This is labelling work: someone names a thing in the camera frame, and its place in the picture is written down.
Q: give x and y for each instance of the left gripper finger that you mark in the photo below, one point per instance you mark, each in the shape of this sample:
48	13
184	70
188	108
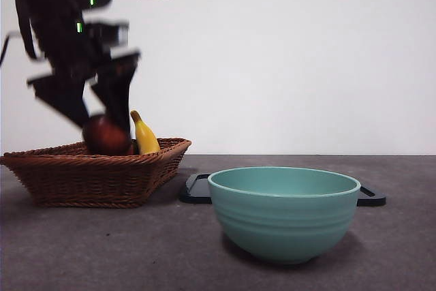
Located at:
117	96
64	100

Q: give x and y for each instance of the dark purple plum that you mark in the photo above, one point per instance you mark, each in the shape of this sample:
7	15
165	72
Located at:
104	137

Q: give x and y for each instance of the teal ribbed bowl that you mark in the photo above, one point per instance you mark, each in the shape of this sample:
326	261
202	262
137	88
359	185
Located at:
286	223

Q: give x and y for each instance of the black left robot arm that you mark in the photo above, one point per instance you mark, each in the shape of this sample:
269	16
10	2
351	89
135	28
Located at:
58	15

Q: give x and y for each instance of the yellow banana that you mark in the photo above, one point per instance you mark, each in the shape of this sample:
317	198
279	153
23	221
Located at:
146	137

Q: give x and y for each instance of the brown wicker basket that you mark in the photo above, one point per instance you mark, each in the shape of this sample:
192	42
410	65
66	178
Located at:
85	182

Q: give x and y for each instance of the black rectangular tray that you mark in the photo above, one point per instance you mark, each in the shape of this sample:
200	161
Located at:
195	195

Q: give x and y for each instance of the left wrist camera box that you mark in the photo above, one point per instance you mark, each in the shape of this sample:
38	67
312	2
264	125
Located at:
121	33

